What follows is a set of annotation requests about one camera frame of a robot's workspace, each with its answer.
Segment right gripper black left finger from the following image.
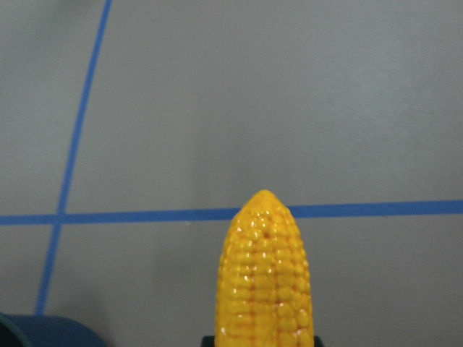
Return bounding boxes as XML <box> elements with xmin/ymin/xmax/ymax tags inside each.
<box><xmin>201</xmin><ymin>335</ymin><xmax>215</xmax><ymax>347</ymax></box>

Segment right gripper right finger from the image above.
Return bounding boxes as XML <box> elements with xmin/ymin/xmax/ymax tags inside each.
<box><xmin>314</xmin><ymin>336</ymin><xmax>322</xmax><ymax>347</ymax></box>

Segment yellow toy corn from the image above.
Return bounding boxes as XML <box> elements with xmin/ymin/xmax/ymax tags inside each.
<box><xmin>214</xmin><ymin>190</ymin><xmax>315</xmax><ymax>346</ymax></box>

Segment dark blue pot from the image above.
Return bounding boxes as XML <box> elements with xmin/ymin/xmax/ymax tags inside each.
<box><xmin>1</xmin><ymin>313</ymin><xmax>106</xmax><ymax>346</ymax></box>

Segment brown paper table mat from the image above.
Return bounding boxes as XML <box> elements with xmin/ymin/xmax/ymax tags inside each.
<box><xmin>1</xmin><ymin>1</ymin><xmax>462</xmax><ymax>346</ymax></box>

